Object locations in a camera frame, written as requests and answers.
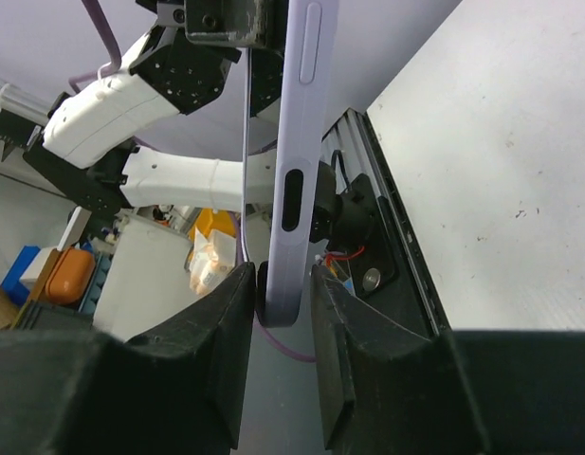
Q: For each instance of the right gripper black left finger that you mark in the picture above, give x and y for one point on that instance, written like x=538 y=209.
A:
x=176 y=389

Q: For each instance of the blue plastic box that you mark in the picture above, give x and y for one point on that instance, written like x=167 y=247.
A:
x=12 y=284

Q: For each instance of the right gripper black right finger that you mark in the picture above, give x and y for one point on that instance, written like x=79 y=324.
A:
x=386 y=390

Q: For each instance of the orange plastic case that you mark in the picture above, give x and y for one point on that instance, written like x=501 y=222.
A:
x=70 y=276

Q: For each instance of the aluminium front rail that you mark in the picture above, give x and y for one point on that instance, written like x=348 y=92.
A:
x=348 y=136

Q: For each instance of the plastic bag of packets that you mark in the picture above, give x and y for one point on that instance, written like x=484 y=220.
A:
x=214 y=252

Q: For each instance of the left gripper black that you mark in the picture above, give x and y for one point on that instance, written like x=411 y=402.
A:
x=257 y=24

